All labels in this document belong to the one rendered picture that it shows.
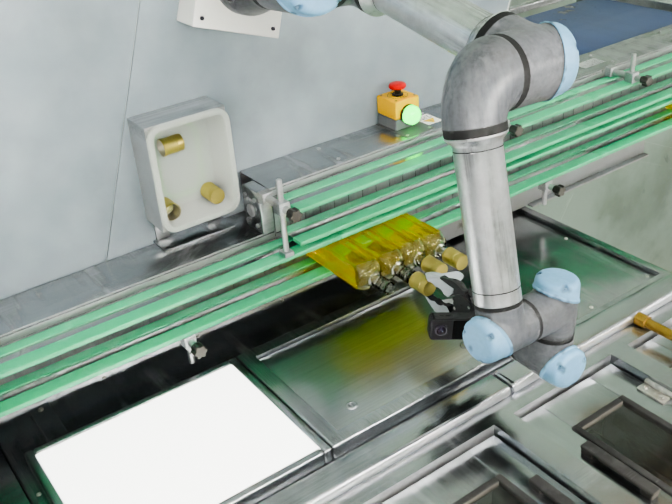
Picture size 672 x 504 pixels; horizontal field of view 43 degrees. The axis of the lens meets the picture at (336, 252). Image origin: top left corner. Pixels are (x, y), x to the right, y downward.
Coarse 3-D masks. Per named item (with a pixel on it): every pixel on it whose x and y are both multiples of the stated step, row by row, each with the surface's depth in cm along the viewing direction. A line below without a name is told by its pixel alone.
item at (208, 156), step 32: (160, 128) 159; (192, 128) 171; (224, 128) 167; (160, 160) 169; (192, 160) 173; (224, 160) 172; (160, 192) 164; (192, 192) 176; (224, 192) 177; (192, 224) 171
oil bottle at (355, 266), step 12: (312, 252) 183; (324, 252) 178; (336, 252) 175; (348, 252) 175; (360, 252) 174; (324, 264) 180; (336, 264) 176; (348, 264) 172; (360, 264) 170; (372, 264) 171; (348, 276) 173; (360, 276) 170; (360, 288) 172
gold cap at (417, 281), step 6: (414, 276) 168; (420, 276) 167; (414, 282) 167; (420, 282) 166; (426, 282) 165; (414, 288) 168; (420, 288) 166; (426, 288) 165; (432, 288) 166; (426, 294) 166
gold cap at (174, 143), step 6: (162, 138) 166; (168, 138) 166; (174, 138) 166; (180, 138) 167; (162, 144) 168; (168, 144) 165; (174, 144) 166; (180, 144) 167; (162, 150) 168; (168, 150) 165; (174, 150) 166; (180, 150) 168
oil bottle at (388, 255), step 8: (360, 232) 182; (368, 232) 181; (352, 240) 179; (360, 240) 179; (368, 240) 178; (376, 240) 178; (384, 240) 178; (360, 248) 177; (368, 248) 176; (376, 248) 175; (384, 248) 175; (392, 248) 175; (376, 256) 173; (384, 256) 173; (392, 256) 173; (400, 256) 173; (384, 264) 172; (392, 264) 172; (384, 272) 173
